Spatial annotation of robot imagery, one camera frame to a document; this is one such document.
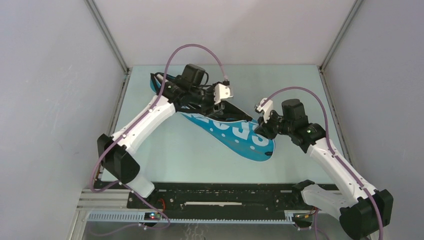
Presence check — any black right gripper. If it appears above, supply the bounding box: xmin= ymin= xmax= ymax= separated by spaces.
xmin=255 ymin=109 xmax=293 ymax=140

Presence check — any blue racket bag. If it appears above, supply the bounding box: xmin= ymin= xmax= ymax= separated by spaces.
xmin=150 ymin=72 xmax=275 ymax=162

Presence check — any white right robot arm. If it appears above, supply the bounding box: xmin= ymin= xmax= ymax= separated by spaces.
xmin=255 ymin=98 xmax=394 ymax=240

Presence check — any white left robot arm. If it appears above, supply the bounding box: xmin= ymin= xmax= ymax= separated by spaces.
xmin=97 ymin=64 xmax=233 ymax=208

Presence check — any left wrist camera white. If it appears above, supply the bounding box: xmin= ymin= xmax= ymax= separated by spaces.
xmin=214 ymin=83 xmax=234 ymax=105

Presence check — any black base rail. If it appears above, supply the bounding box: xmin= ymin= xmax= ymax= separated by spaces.
xmin=127 ymin=180 xmax=324 ymax=221

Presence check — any aluminium frame post right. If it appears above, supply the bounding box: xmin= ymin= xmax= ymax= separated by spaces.
xmin=319 ymin=0 xmax=365 ymax=72

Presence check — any aluminium frame post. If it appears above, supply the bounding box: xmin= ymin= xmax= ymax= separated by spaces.
xmin=84 ymin=0 xmax=130 ymax=75
xmin=319 ymin=0 xmax=365 ymax=72

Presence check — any aluminium frame post left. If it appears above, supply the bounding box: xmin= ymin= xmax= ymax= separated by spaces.
xmin=84 ymin=0 xmax=130 ymax=75

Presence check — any grey cable duct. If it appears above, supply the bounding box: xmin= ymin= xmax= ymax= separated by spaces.
xmin=86 ymin=211 xmax=295 ymax=225

